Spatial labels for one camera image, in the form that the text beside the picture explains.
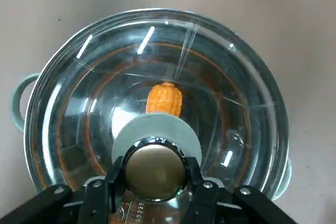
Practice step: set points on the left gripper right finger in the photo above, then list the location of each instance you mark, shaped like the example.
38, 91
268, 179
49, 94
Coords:
225, 208

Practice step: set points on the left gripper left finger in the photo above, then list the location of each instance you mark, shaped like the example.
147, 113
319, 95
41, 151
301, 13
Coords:
86, 203

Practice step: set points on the glass pot lid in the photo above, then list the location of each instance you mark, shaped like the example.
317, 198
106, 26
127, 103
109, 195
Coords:
155, 166

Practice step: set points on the orange corn cob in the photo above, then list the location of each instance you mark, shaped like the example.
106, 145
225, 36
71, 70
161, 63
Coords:
164, 100

